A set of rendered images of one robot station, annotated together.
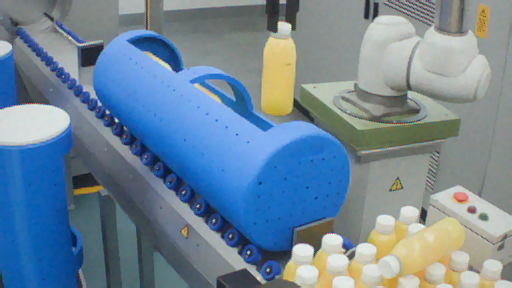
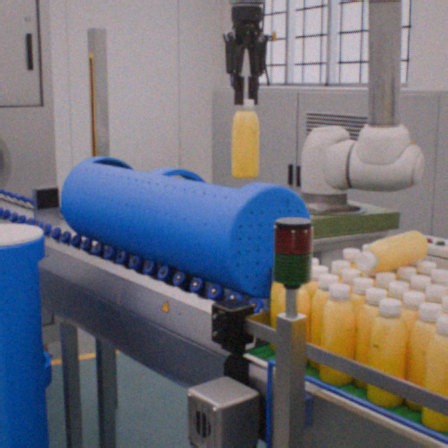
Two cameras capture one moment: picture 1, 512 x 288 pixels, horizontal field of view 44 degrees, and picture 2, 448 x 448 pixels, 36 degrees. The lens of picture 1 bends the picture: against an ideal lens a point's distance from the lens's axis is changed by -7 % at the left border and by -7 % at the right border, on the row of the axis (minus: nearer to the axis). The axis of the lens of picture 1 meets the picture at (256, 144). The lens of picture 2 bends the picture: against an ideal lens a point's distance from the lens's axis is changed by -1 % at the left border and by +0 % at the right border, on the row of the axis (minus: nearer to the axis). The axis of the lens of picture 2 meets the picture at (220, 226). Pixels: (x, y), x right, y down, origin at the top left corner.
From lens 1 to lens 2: 0.53 m
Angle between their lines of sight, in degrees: 14
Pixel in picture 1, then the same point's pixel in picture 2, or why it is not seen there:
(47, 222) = (21, 328)
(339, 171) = not seen: hidden behind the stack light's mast
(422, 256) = (393, 251)
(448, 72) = (385, 160)
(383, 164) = (333, 254)
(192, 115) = (170, 194)
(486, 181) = not seen: hidden behind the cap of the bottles
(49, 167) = (26, 270)
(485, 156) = not seen: hidden behind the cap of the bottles
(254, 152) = (232, 202)
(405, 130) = (349, 221)
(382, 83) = (324, 183)
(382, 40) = (321, 144)
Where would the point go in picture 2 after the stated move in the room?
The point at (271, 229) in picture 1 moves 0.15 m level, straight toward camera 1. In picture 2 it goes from (251, 273) to (257, 291)
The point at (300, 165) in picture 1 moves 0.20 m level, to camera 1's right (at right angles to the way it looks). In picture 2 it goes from (271, 214) to (352, 213)
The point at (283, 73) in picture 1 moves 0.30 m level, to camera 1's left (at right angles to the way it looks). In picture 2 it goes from (250, 139) to (127, 140)
